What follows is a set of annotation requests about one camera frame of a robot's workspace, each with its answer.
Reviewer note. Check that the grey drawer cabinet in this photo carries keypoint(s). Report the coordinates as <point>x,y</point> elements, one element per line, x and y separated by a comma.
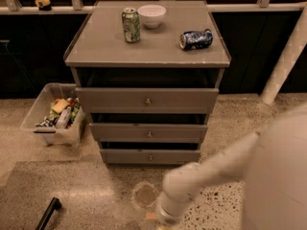
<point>100,57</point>

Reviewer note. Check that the white plastic bottle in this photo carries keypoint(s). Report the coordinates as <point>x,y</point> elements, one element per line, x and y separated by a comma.
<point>64,118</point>

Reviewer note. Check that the grey middle drawer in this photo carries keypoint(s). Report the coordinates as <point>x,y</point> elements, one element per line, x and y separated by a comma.
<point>148,133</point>

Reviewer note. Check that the grey drawer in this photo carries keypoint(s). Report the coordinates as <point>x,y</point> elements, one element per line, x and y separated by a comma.
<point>148,100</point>
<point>149,156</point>
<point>148,133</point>

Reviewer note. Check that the green soda can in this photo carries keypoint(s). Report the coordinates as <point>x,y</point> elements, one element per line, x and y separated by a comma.
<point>131,24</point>

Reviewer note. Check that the white bowl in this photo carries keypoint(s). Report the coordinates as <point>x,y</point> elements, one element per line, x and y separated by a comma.
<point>151,15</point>

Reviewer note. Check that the grey bottom drawer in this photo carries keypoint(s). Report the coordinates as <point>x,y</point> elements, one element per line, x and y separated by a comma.
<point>149,156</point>

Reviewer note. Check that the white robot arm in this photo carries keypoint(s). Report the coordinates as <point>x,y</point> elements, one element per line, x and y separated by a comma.
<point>272,163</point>

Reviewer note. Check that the blue crushed soda can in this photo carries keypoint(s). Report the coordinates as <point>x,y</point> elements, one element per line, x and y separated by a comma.
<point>195,40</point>

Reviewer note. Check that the yellow black object on rail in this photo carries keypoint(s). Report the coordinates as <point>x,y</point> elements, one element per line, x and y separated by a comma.
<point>43,5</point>

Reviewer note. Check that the clear plastic bin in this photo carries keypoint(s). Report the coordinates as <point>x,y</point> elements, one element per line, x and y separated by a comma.
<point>39,120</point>

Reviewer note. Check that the black bar handle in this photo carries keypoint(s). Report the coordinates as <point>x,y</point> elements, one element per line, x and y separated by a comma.
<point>52,207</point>

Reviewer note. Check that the yellow sponge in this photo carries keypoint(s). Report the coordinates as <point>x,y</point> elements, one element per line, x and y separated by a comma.
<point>60,106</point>

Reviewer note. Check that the grey top drawer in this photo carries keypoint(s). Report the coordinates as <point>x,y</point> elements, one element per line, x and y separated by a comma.
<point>148,100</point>

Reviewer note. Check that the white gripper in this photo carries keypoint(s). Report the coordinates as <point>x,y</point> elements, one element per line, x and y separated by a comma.
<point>168,216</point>

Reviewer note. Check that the white diagonal pillar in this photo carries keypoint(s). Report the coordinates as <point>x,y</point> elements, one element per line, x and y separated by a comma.
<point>286,62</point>

